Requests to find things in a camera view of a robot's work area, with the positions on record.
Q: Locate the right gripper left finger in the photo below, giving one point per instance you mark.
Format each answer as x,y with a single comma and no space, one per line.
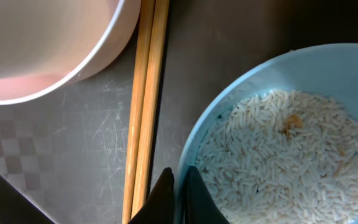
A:
158,208

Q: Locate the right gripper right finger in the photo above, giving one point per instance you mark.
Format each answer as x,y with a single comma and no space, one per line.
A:
199,205

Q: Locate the blue bowl with rice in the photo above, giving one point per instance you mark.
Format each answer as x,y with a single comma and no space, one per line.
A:
280,143

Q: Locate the wooden chopstick right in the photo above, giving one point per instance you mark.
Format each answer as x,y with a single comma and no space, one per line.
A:
152,82

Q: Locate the wooden chopstick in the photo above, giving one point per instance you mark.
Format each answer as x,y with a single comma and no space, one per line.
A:
138,90
152,82

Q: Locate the brown serving tray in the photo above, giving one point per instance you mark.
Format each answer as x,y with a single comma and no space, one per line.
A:
63,156

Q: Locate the wooden chopstick left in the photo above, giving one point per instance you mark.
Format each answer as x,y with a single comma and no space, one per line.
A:
138,90

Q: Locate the pink bowl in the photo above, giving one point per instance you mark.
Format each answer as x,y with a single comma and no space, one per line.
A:
46,44

